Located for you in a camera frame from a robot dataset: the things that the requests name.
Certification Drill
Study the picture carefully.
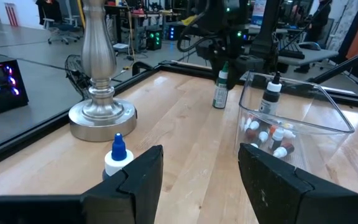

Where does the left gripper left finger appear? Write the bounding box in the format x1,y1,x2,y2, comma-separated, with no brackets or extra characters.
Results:
0,144,164,224

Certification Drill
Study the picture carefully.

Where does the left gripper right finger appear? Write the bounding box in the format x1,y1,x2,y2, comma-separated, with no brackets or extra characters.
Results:
237,142,358,224

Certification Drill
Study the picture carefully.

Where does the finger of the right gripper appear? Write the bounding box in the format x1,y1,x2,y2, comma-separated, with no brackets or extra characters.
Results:
208,54,222,82
228,55,265,91

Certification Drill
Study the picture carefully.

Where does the black tip food coloring bottle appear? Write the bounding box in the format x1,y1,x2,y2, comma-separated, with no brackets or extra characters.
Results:
258,71,283,116

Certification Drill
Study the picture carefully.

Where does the small red food coloring bottle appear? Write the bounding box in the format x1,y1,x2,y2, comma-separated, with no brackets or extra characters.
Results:
272,142,295,159

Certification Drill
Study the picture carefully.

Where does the small brown food coloring bottle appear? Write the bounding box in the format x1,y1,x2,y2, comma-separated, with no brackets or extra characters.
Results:
244,120,260,141

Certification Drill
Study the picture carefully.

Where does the clear plastic bin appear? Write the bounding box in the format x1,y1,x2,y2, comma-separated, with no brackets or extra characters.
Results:
233,70,356,175

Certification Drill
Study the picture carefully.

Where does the green tip food coloring bottle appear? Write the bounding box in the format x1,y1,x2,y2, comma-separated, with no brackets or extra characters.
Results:
212,61,230,110

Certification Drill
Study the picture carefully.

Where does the blue tip food coloring bottle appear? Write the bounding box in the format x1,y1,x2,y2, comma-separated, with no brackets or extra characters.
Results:
103,133,135,181

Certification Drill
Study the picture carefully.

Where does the yellow tape tag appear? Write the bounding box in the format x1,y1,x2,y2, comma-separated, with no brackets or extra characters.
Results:
181,14,198,26

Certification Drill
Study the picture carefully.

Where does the computer tower with lights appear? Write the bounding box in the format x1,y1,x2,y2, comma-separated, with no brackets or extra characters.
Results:
144,27,164,52

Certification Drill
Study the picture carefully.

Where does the dark grey desk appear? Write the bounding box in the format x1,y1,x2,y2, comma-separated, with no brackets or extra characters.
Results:
277,40,340,68

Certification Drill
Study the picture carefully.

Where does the white shade silver table lamp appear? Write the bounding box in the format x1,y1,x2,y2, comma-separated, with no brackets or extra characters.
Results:
68,0,138,143

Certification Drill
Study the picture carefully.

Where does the person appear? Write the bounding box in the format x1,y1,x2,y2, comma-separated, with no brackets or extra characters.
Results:
303,0,334,41

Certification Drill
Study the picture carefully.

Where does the grey office chair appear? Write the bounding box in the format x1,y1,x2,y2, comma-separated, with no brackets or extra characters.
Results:
42,15,82,46

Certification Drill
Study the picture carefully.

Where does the yellow hanging cord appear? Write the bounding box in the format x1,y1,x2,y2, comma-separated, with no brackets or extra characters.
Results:
126,0,136,71

